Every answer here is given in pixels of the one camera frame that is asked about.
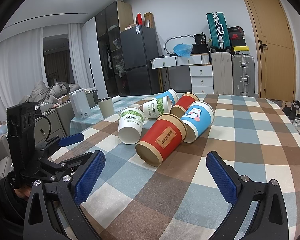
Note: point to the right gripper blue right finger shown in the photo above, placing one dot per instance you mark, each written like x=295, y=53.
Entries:
x=269, y=220

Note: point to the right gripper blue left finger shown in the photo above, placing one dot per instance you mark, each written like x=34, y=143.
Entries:
x=41, y=218

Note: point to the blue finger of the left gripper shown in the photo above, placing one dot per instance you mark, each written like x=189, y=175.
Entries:
x=70, y=140

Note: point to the red paper cup with label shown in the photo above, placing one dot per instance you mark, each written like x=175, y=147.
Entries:
x=161, y=139

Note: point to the beige tumbler cup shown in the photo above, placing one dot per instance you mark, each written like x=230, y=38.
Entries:
x=106, y=107

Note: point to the white green paper cup front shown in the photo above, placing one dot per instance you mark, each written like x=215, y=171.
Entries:
x=130, y=126

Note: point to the white green paper cup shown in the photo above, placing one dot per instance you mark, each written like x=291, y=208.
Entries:
x=130, y=126
x=154, y=108

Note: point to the white green paper cup rear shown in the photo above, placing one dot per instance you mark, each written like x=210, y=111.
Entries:
x=154, y=108

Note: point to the blue white paper cup rear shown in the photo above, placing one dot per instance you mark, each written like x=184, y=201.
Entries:
x=171, y=94

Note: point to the red paper cup rear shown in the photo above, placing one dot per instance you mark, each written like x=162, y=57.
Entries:
x=183, y=104

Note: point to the blue bunny paper cup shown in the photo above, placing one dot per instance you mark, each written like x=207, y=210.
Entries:
x=197, y=119

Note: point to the left hand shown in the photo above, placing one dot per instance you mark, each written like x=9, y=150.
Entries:
x=23, y=192

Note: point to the grey drawer cabinet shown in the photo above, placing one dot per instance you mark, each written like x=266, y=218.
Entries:
x=59, y=117

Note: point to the white appliance box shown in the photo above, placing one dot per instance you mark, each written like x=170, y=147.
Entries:
x=80, y=104

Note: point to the grey clothes pile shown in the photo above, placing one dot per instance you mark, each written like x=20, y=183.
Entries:
x=41, y=94

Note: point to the white curtain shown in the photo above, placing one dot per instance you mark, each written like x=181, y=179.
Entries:
x=21, y=66

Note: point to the checked tablecloth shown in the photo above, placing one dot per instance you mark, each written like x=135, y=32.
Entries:
x=179, y=199

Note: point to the black refrigerator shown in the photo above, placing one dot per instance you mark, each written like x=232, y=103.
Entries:
x=139, y=47

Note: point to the dark glass cabinet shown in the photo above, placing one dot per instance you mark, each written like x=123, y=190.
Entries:
x=110, y=22

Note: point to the red box on fridge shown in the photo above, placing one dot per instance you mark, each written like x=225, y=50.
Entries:
x=139, y=20

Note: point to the cardboard box on fridge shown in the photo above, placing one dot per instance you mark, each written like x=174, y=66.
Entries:
x=149, y=20

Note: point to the blue plastic bag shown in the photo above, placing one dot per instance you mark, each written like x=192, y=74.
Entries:
x=183, y=50

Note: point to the white drawer desk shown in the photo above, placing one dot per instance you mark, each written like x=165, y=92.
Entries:
x=186, y=74

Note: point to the silver suitcase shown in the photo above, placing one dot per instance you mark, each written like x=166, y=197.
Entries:
x=243, y=75

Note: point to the wooden door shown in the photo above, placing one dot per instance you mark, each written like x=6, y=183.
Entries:
x=275, y=50

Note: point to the black bag on desk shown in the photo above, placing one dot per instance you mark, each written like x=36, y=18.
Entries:
x=200, y=46

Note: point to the beige suitcase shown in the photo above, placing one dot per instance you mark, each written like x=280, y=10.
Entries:
x=222, y=73

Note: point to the yellow box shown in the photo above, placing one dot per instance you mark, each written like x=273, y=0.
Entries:
x=241, y=50

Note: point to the teal suitcase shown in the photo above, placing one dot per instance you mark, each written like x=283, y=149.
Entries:
x=220, y=40

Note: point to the black shoe boxes stack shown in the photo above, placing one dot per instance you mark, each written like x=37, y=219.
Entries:
x=236, y=35

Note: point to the oval mirror frame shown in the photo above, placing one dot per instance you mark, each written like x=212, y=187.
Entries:
x=175, y=38

